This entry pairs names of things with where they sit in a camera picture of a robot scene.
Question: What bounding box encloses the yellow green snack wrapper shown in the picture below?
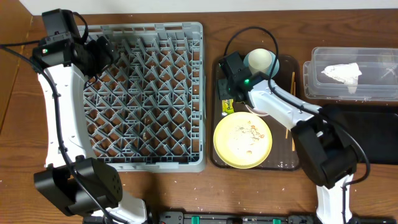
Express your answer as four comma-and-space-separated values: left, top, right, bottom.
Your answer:
221, 99, 234, 116

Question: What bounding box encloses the white tissue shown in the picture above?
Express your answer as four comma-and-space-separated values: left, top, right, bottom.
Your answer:
322, 63, 362, 94

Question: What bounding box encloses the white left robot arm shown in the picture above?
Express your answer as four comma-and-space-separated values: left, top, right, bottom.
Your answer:
31, 9, 150, 223

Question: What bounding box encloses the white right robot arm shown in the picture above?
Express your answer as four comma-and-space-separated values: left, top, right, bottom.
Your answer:
217, 51, 369, 223

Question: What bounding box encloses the light blue bowl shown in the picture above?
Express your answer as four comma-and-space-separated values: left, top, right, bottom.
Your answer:
243, 51, 280, 77

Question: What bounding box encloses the cream plastic cup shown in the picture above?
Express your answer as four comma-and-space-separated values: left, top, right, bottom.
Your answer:
248, 49, 272, 75

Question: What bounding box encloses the pink bowl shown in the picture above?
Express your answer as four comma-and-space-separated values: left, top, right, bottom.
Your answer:
245, 105, 268, 117

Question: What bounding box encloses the left wooden chopstick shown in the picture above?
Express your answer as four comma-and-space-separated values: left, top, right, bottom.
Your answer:
285, 72, 295, 139

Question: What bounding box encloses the yellow plate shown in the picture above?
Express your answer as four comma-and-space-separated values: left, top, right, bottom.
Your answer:
213, 112, 272, 169

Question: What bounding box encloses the gray dish rack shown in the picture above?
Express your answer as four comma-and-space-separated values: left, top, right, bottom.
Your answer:
79, 22, 206, 173

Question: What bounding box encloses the dark brown tray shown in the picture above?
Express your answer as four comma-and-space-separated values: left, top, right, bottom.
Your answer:
210, 55, 300, 171

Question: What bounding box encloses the clear plastic bin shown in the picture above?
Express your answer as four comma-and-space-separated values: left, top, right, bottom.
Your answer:
303, 47, 397, 101

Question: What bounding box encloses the black plastic bin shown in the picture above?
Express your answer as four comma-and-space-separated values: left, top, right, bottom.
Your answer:
324, 104, 397, 165

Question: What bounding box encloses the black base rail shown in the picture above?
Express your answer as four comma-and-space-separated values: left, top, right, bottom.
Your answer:
82, 212, 397, 224

